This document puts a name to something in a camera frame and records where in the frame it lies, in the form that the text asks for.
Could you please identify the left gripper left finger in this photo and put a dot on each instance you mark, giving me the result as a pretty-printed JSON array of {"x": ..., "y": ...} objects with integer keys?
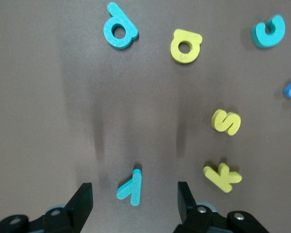
[{"x": 80, "y": 208}]

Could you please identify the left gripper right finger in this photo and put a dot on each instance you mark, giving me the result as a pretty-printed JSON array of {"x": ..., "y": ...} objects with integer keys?
[{"x": 189, "y": 213}]

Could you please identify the yellow letter k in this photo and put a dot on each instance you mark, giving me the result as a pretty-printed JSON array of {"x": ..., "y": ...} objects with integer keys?
[{"x": 220, "y": 178}]

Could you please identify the teal letter y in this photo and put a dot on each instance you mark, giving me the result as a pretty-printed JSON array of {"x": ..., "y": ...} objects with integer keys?
[{"x": 135, "y": 189}]

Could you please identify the yellow letter s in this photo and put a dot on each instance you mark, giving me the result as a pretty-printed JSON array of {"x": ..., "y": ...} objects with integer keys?
[{"x": 219, "y": 121}]

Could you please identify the brown table mat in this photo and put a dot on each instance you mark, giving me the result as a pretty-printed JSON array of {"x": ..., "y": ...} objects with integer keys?
[{"x": 38, "y": 97}]

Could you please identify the yellow letter a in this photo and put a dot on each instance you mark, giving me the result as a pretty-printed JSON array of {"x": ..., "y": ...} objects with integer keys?
[{"x": 177, "y": 52}]

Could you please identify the teal letter c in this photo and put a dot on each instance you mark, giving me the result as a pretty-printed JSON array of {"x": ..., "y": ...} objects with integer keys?
[{"x": 269, "y": 40}]

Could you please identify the teal letter p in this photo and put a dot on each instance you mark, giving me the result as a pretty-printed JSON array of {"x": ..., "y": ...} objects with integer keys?
[{"x": 121, "y": 15}]

